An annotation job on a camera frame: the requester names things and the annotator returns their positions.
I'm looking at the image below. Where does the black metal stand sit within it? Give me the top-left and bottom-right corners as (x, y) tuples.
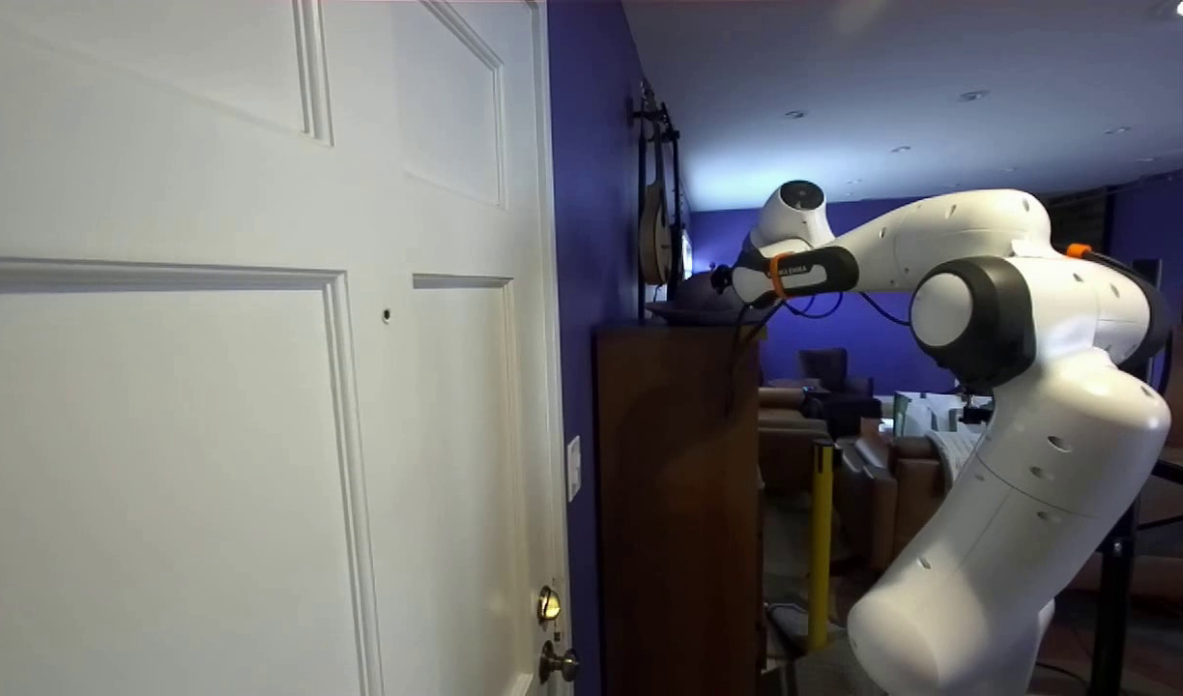
(1085, 505), (1144, 696)

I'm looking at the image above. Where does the brown wooden cabinet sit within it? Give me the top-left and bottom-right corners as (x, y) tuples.
(593, 322), (769, 696)

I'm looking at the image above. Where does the white light switch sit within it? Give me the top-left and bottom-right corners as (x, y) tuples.
(559, 435), (585, 505)

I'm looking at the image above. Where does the dark brass door knob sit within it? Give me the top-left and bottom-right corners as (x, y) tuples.
(535, 637), (585, 688)

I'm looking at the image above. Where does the white panel door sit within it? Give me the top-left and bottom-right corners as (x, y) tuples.
(0, 0), (576, 696)

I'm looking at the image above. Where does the yellow stand pole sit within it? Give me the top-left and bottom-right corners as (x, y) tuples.
(805, 440), (840, 652)

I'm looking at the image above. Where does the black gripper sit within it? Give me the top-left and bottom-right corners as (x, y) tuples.
(689, 262), (746, 313)

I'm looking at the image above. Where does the black camera on pole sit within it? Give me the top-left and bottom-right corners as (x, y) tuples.
(802, 343), (887, 440)

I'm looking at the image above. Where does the black looped gripper cable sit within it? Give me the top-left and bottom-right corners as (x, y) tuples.
(782, 291), (849, 324)

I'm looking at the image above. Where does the black stand on cabinet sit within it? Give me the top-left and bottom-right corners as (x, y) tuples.
(628, 83), (693, 322)

